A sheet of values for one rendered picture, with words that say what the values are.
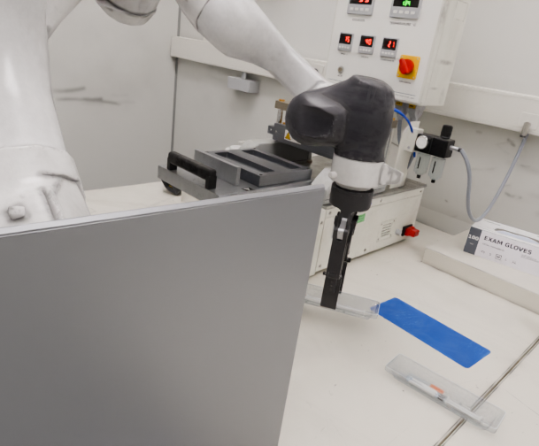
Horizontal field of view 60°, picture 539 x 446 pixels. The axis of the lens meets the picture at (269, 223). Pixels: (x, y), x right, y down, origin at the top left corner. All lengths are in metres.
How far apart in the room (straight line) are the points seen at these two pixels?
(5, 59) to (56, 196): 0.16
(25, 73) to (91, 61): 1.84
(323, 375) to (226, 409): 0.30
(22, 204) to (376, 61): 1.04
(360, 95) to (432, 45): 0.52
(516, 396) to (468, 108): 0.88
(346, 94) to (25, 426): 0.62
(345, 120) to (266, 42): 0.22
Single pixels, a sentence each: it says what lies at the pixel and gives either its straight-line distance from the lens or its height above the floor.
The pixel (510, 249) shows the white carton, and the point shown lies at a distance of 1.35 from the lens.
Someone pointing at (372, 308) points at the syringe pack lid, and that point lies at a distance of 0.92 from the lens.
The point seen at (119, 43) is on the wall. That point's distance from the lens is 2.48.
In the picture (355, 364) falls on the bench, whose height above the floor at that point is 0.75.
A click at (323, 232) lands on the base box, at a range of 1.08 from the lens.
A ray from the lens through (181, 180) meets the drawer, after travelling 0.99.
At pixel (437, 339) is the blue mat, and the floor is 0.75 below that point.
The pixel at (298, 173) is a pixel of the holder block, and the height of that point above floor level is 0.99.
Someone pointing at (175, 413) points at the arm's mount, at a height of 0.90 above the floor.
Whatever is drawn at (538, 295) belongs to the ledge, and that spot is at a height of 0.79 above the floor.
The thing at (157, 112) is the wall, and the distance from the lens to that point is 2.62.
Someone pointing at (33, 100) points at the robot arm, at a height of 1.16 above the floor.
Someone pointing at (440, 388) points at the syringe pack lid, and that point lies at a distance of 0.85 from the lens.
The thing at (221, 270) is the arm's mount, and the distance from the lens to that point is 0.44.
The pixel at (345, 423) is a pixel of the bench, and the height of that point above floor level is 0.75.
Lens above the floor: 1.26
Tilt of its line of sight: 21 degrees down
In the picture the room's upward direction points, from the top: 8 degrees clockwise
